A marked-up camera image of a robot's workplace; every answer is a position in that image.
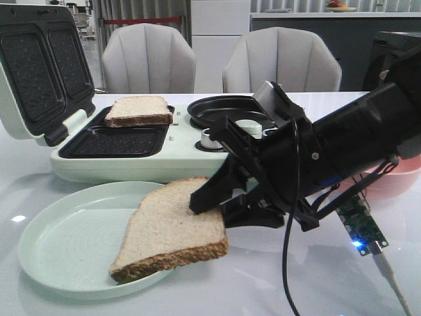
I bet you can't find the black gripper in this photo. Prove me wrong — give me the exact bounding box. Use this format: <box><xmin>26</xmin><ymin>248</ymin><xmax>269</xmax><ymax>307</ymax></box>
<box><xmin>189</xmin><ymin>117</ymin><xmax>341</xmax><ymax>231</ymax></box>

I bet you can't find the bread slice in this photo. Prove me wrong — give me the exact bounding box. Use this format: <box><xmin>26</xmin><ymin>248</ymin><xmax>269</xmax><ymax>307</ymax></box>
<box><xmin>105</xmin><ymin>96</ymin><xmax>173</xmax><ymax>128</ymax></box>
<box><xmin>109</xmin><ymin>176</ymin><xmax>229</xmax><ymax>282</ymax></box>

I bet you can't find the pink plastic bowl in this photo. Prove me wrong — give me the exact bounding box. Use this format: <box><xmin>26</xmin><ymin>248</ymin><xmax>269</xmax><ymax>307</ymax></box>
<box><xmin>338</xmin><ymin>157</ymin><xmax>421</xmax><ymax>200</ymax></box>

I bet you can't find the green breakfast maker lid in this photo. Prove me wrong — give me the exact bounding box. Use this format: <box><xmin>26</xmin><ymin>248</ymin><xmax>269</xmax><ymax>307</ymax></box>
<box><xmin>1</xmin><ymin>4</ymin><xmax>95</xmax><ymax>147</ymax></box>

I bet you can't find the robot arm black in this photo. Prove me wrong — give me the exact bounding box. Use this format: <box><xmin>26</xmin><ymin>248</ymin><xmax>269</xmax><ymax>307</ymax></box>
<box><xmin>189</xmin><ymin>47</ymin><xmax>420</xmax><ymax>231</ymax></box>

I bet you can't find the green breakfast maker base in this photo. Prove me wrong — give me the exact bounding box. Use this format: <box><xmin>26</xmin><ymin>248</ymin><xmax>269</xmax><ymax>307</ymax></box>
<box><xmin>51</xmin><ymin>105</ymin><xmax>227</xmax><ymax>184</ymax></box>

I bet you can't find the left silver control knob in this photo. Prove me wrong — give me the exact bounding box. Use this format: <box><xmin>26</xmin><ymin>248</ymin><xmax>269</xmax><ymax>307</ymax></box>
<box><xmin>200</xmin><ymin>128</ymin><xmax>223</xmax><ymax>150</ymax></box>

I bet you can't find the silver control knob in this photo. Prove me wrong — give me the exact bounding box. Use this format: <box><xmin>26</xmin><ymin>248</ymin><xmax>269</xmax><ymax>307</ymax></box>
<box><xmin>200</xmin><ymin>128</ymin><xmax>223</xmax><ymax>150</ymax></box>
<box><xmin>262</xmin><ymin>129</ymin><xmax>275</xmax><ymax>137</ymax></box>

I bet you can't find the right silver control knob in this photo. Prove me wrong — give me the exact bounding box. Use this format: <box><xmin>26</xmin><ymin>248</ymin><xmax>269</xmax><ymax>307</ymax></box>
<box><xmin>262</xmin><ymin>129</ymin><xmax>275</xmax><ymax>137</ymax></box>

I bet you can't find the black round frying pan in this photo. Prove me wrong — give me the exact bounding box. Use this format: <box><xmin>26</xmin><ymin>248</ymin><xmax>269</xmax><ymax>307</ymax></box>
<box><xmin>187</xmin><ymin>95</ymin><xmax>274</xmax><ymax>129</ymax></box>

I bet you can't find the green circuit board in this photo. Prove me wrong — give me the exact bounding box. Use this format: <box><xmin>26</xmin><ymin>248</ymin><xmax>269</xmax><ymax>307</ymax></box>
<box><xmin>336</xmin><ymin>195</ymin><xmax>389</xmax><ymax>257</ymax></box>

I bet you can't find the right grey upholstered chair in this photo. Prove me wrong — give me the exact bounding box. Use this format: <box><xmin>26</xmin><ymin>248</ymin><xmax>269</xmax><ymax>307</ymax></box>
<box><xmin>222</xmin><ymin>27</ymin><xmax>342</xmax><ymax>93</ymax></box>

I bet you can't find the grey upholstered chair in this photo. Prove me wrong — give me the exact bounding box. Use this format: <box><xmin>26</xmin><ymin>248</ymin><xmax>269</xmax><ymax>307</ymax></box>
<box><xmin>102</xmin><ymin>24</ymin><xmax>196</xmax><ymax>93</ymax></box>
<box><xmin>222</xmin><ymin>27</ymin><xmax>342</xmax><ymax>93</ymax></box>

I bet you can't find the left grey upholstered chair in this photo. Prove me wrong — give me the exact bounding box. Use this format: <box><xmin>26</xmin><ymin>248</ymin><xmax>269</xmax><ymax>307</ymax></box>
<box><xmin>102</xmin><ymin>24</ymin><xmax>196</xmax><ymax>93</ymax></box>

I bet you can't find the light green round plate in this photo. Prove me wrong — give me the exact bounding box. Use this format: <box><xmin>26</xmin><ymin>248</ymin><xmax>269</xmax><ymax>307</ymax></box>
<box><xmin>18</xmin><ymin>181</ymin><xmax>169</xmax><ymax>300</ymax></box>

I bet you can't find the white cabinet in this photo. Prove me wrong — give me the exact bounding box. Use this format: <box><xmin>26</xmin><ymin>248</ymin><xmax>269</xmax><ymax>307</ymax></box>
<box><xmin>190</xmin><ymin>1</ymin><xmax>251</xmax><ymax>93</ymax></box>

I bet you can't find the red barrier belt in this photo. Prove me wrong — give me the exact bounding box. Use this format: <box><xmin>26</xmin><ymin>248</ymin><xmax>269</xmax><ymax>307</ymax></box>
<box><xmin>102</xmin><ymin>16</ymin><xmax>184</xmax><ymax>25</ymax></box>

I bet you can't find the fruit plate on counter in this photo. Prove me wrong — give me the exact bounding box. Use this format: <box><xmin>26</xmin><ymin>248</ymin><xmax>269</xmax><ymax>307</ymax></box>
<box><xmin>325</xmin><ymin>0</ymin><xmax>357</xmax><ymax>13</ymax></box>

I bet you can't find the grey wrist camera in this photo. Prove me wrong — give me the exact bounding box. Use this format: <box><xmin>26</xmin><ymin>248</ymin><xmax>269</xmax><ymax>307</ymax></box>
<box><xmin>252</xmin><ymin>81</ymin><xmax>305</xmax><ymax>128</ymax></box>

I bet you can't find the black cable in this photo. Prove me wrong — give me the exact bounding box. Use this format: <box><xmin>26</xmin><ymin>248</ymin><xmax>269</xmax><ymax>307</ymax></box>
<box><xmin>282</xmin><ymin>118</ymin><xmax>302</xmax><ymax>316</ymax></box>

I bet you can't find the white usb cable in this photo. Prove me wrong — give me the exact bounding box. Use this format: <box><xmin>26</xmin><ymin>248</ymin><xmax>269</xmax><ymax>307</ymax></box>
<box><xmin>373</xmin><ymin>251</ymin><xmax>414</xmax><ymax>316</ymax></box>

